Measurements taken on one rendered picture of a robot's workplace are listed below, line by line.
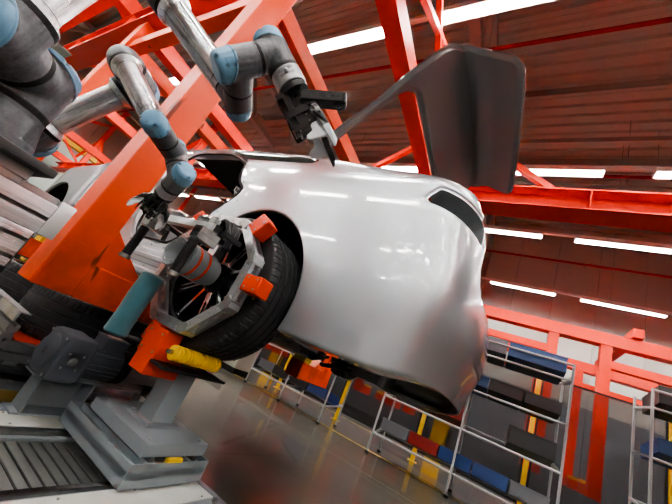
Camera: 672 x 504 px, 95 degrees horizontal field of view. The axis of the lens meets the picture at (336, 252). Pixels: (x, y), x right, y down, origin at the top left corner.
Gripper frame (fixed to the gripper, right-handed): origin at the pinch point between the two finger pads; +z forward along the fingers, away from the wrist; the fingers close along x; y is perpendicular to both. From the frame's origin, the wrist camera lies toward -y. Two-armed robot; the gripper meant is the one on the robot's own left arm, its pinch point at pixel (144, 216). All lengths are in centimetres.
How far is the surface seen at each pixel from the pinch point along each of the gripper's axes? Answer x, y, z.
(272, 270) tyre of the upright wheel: 48, 1, -27
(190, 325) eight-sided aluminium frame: 40.2, 25.9, -0.9
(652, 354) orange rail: 642, -299, -189
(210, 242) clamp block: 22.6, 9.3, -24.2
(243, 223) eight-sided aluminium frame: 28.3, -15.5, -20.3
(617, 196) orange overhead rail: 254, -220, -195
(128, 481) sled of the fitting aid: 58, 70, 18
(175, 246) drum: 16.0, 5.5, -5.0
